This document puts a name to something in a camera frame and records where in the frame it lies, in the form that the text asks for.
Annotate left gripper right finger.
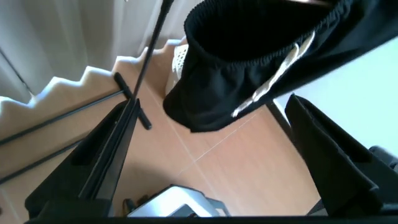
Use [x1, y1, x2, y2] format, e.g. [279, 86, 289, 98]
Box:
[284, 93, 398, 216]

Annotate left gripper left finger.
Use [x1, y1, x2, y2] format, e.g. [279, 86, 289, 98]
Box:
[25, 97, 142, 218]

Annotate black shorts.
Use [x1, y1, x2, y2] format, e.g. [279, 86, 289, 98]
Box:
[162, 0, 398, 134]

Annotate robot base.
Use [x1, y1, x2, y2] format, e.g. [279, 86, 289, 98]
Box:
[123, 184, 231, 218]

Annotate black clothes rack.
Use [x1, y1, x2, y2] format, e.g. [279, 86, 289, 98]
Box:
[0, 0, 175, 185]

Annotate white laundry basket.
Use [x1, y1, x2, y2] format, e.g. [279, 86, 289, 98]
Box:
[164, 43, 190, 94]

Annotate beige curtain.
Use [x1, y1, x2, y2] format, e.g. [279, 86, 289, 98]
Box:
[0, 0, 203, 105]

